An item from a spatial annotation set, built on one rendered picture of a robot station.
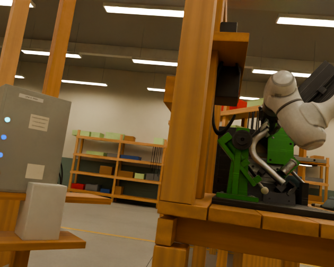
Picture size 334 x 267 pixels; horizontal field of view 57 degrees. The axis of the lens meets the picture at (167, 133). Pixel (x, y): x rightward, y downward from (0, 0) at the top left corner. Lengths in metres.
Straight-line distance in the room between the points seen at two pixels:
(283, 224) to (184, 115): 0.39
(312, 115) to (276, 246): 0.44
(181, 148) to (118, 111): 10.20
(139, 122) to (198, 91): 9.92
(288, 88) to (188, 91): 0.38
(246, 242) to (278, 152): 0.65
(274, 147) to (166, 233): 0.80
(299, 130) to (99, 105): 10.42
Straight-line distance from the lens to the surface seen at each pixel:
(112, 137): 10.34
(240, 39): 1.29
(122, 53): 9.37
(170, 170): 0.87
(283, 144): 1.53
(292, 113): 1.12
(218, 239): 0.95
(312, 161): 1.66
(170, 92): 1.01
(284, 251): 0.97
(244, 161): 1.21
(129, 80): 11.28
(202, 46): 0.95
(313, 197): 10.47
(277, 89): 1.13
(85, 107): 11.45
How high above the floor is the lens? 0.94
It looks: 8 degrees up
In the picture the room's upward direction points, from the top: 7 degrees clockwise
